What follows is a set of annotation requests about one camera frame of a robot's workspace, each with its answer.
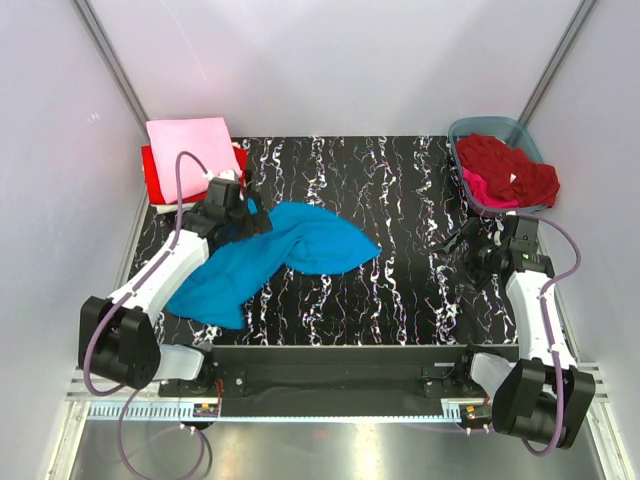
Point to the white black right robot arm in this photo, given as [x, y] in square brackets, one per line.
[542, 398]

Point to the blue t shirt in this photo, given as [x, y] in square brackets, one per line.
[305, 238]

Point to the translucent blue plastic basket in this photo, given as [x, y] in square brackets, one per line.
[509, 131]

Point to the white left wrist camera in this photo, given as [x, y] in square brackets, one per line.
[228, 175]

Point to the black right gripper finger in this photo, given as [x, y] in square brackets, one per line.
[479, 279]
[468, 232]

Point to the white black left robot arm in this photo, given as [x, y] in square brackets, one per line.
[117, 334]

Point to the folded cream t shirt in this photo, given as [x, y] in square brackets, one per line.
[172, 208]

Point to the folded red t shirt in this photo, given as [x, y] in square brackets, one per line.
[151, 177]

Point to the magenta t shirt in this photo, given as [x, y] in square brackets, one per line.
[479, 190]

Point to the folded pink t shirt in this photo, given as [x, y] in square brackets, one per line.
[206, 138]

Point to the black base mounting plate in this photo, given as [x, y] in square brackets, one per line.
[375, 358]

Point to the dark red t shirt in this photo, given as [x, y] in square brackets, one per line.
[509, 172]

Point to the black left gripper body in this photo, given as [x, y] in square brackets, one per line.
[239, 217]

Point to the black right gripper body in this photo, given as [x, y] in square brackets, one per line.
[481, 253]

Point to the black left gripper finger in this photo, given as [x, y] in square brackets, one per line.
[257, 211]
[247, 229]

